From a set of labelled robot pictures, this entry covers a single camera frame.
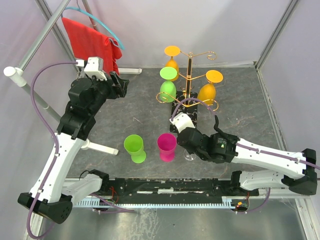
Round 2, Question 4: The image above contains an aluminium frame post left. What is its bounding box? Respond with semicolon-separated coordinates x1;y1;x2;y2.
35;0;76;61

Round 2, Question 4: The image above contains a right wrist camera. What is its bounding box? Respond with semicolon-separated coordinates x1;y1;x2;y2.
169;112;196;134

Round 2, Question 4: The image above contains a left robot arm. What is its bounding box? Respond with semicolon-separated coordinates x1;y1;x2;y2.
17;71;130;224

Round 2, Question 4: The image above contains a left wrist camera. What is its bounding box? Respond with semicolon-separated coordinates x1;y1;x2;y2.
75;56;107;81

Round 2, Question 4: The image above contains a green wine glass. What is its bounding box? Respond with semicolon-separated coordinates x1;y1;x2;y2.
123;134;147;164
158;66;178;103

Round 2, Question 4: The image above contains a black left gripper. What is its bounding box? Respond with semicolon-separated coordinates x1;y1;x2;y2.
87;71;130;115

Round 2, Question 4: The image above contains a white clothes stand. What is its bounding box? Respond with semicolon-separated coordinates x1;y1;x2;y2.
3;0;143;156

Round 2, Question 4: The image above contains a clear champagne glass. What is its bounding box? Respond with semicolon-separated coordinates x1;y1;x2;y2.
183;150;197;161

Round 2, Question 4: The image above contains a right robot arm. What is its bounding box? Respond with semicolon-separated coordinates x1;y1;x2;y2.
177;126;318;196

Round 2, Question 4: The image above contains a teal clothes hanger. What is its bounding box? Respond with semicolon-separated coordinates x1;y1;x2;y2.
63;6;125;50

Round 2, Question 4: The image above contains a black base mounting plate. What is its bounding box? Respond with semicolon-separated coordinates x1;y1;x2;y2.
87;169;259;203

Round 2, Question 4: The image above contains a white slotted cable duct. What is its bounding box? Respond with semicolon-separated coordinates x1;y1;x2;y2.
75;196;241;210

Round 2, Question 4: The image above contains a gold wine glass rack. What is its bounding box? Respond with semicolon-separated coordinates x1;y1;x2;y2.
156;50;219;126

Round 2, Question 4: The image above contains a green wine glass front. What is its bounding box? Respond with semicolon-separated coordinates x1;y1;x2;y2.
123;134;147;164

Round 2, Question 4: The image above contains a yellow wine glass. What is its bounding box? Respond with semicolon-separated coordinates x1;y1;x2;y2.
164;45;181;82
197;70;224;106

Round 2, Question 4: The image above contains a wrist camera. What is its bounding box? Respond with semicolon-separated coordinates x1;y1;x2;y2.
75;56;107;81
169;112;196;134

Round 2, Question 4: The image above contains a pink wine glass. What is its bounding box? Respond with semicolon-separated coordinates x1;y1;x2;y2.
157;133;177;163

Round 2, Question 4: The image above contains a red cloth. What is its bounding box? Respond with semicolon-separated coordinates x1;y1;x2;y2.
61;17;122;73

